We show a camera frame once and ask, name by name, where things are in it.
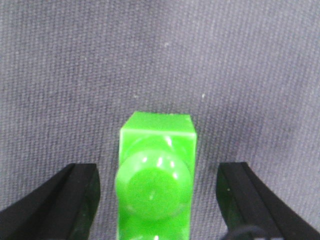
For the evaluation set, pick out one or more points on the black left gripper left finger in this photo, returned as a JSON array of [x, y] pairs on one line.
[[62, 208]]

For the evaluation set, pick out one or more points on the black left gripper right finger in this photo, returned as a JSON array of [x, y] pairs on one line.
[[251, 211]]

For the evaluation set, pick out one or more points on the green toy block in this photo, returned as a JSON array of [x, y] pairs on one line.
[[154, 182]]

